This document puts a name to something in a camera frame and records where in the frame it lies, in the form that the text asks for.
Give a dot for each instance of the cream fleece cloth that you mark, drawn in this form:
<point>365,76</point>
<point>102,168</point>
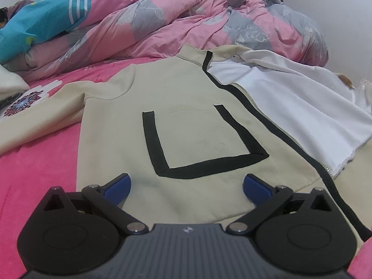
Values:
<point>11,81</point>

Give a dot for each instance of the pink grey blue quilt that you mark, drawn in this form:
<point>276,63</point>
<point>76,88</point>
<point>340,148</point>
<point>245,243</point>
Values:
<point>174,20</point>

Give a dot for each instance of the beige zip jacket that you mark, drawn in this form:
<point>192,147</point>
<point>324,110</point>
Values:
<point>189,128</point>

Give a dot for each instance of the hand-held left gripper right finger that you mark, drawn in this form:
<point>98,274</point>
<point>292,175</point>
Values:
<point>255,190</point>

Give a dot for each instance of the pink floral bed blanket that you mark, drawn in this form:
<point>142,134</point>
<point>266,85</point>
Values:
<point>37,180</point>

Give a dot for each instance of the small brown object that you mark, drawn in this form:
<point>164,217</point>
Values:
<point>344,80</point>

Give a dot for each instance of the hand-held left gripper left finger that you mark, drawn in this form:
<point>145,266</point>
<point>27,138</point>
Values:
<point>119,190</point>

